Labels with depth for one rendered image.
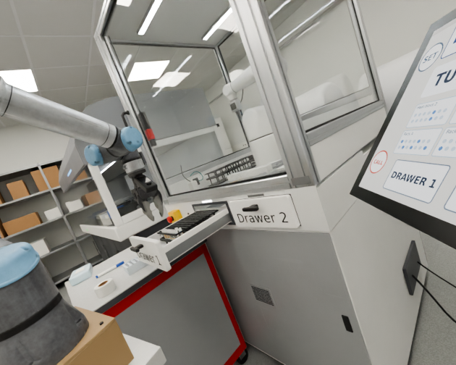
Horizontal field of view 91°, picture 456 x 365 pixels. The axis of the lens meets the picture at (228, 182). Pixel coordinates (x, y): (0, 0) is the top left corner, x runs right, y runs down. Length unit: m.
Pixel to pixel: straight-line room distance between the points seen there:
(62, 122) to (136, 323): 0.79
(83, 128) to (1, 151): 4.55
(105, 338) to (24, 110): 0.54
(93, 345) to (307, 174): 0.64
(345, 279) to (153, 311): 0.76
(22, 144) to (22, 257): 4.71
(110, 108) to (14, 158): 3.52
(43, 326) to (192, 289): 0.71
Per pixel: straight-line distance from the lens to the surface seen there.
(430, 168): 0.36
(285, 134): 0.67
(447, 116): 0.39
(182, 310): 1.19
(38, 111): 0.71
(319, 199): 0.69
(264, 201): 0.78
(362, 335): 0.95
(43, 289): 0.61
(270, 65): 0.69
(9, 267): 0.59
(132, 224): 1.74
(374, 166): 0.46
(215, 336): 1.35
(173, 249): 0.83
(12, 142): 5.28
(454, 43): 0.47
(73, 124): 0.74
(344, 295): 0.85
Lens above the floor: 1.12
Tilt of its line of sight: 7 degrees down
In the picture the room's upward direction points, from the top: 21 degrees counter-clockwise
